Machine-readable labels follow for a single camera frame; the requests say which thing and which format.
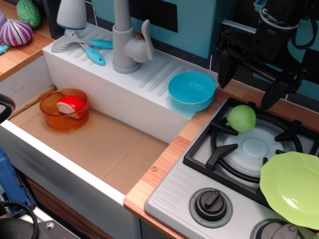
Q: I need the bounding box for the black stove grate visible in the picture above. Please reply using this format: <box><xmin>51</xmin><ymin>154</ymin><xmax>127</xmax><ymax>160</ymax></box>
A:
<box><xmin>183</xmin><ymin>98</ymin><xmax>319</xmax><ymax>207</ymax></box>

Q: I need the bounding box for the purple striped toy onion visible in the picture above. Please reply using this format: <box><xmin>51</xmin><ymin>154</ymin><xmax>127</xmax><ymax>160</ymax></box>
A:
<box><xmin>0</xmin><ymin>19</ymin><xmax>33</xmax><ymax>46</ymax></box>

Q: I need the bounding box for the light green plastic plate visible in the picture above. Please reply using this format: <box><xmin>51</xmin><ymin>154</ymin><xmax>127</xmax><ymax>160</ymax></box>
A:
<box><xmin>259</xmin><ymin>152</ymin><xmax>319</xmax><ymax>230</ymax></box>

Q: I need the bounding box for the grey whisk with blue handle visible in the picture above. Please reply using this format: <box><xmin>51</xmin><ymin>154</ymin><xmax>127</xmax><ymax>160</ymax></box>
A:
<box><xmin>64</xmin><ymin>29</ymin><xmax>113</xmax><ymax>66</ymax></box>

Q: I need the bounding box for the brown cardboard sheet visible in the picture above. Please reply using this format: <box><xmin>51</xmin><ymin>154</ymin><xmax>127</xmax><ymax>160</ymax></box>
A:
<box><xmin>11</xmin><ymin>95</ymin><xmax>167</xmax><ymax>194</ymax></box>

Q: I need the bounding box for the blue object at left edge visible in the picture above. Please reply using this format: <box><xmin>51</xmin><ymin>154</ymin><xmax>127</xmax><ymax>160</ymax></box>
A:
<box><xmin>0</xmin><ymin>148</ymin><xmax>36</xmax><ymax>210</ymax></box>

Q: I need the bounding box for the grey spatula with blue handle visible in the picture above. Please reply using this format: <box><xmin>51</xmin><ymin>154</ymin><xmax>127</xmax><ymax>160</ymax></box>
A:
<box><xmin>51</xmin><ymin>34</ymin><xmax>114</xmax><ymax>53</ymax></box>

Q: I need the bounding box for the grey toy faucet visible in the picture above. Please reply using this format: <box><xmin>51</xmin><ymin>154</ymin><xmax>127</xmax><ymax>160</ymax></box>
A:
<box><xmin>112</xmin><ymin>0</ymin><xmax>155</xmax><ymax>74</ymax></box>

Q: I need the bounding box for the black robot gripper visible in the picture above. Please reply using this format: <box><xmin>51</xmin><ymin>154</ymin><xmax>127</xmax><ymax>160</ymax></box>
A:
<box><xmin>216</xmin><ymin>22</ymin><xmax>310</xmax><ymax>111</ymax></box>

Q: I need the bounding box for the blue plastic bowl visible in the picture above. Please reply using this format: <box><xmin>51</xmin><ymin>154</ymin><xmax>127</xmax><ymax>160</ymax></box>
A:
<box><xmin>167</xmin><ymin>72</ymin><xmax>216</xmax><ymax>112</ymax></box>

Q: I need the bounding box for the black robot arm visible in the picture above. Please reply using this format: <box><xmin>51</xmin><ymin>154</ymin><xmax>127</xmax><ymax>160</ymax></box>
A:
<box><xmin>217</xmin><ymin>0</ymin><xmax>319</xmax><ymax>110</ymax></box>

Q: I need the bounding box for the orange transparent toy pot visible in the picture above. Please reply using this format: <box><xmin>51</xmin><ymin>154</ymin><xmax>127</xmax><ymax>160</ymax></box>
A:
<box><xmin>38</xmin><ymin>89</ymin><xmax>90</xmax><ymax>131</ymax></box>

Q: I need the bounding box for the red and white toy slice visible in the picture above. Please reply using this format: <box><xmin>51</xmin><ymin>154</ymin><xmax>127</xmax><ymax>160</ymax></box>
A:
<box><xmin>56</xmin><ymin>96</ymin><xmax>85</xmax><ymax>115</ymax></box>

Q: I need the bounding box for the green toy pear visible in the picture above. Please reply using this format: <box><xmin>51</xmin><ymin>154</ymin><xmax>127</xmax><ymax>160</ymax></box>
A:
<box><xmin>226</xmin><ymin>105</ymin><xmax>257</xmax><ymax>132</ymax></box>

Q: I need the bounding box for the green toy vegetable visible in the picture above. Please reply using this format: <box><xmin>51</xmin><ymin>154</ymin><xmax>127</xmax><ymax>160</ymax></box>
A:
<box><xmin>16</xmin><ymin>0</ymin><xmax>41</xmax><ymax>28</ymax></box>

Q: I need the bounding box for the white toy sink basin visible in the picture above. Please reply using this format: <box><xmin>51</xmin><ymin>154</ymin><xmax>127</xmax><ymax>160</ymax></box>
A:
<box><xmin>0</xmin><ymin>22</ymin><xmax>220</xmax><ymax>239</ymax></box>

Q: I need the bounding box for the grey dome-shaped toy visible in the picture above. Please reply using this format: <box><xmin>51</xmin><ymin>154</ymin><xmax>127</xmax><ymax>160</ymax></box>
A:
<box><xmin>57</xmin><ymin>0</ymin><xmax>87</xmax><ymax>30</ymax></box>

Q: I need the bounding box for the teal box with black panel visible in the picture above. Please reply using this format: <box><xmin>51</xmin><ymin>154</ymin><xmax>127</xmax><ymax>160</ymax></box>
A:
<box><xmin>129</xmin><ymin>0</ymin><xmax>237</xmax><ymax>59</ymax></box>

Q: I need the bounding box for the black braided cable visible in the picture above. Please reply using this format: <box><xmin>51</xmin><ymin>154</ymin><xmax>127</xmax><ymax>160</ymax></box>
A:
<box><xmin>0</xmin><ymin>200</ymin><xmax>39</xmax><ymax>239</ymax></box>

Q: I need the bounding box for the black curved object left edge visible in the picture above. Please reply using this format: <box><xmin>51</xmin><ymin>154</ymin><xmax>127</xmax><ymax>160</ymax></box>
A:
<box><xmin>0</xmin><ymin>94</ymin><xmax>15</xmax><ymax>123</ymax></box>

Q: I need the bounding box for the blue utensil handle tip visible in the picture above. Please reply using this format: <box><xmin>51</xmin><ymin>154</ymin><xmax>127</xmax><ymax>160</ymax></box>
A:
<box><xmin>0</xmin><ymin>45</ymin><xmax>9</xmax><ymax>54</ymax></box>

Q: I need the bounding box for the grey toy stove top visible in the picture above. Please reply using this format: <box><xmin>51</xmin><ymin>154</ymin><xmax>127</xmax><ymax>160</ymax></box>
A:
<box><xmin>144</xmin><ymin>101</ymin><xmax>319</xmax><ymax>239</ymax></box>

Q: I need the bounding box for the black stove knob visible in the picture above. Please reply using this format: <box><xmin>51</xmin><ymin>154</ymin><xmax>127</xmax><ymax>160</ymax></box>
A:
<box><xmin>189</xmin><ymin>188</ymin><xmax>233</xmax><ymax>229</ymax></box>

